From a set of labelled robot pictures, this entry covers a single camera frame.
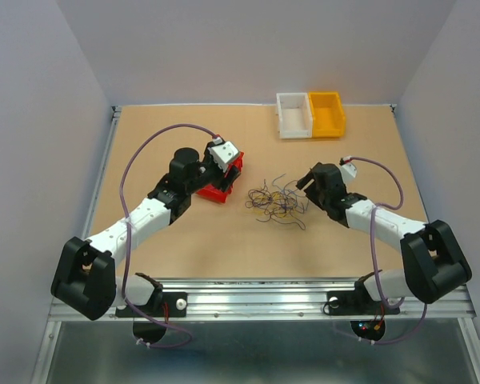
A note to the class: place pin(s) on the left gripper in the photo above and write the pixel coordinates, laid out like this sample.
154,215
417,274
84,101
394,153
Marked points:
222,182

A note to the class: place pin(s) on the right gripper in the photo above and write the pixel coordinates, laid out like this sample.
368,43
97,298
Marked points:
310,190

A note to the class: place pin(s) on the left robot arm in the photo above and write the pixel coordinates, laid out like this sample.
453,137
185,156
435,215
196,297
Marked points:
86,279

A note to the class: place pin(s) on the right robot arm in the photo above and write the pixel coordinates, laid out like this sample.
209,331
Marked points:
433,261

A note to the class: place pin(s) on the red plastic bin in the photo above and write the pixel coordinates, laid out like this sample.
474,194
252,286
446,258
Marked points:
220,192

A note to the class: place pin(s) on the white plastic bin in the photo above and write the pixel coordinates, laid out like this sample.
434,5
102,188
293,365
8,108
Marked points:
295,120

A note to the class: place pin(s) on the yellow plastic bin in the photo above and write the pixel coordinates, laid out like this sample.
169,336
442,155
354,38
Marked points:
329,119

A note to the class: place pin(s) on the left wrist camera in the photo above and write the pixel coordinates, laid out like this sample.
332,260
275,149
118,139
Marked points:
223,153

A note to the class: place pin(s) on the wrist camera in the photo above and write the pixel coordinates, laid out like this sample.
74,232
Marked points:
348,170
223,153

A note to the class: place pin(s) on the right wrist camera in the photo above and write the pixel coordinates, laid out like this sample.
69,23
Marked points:
348,170

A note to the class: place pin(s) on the left aluminium side rail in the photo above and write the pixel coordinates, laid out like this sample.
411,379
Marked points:
116,114

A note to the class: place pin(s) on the aluminium mounting rail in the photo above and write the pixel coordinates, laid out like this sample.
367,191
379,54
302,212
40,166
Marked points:
277,300

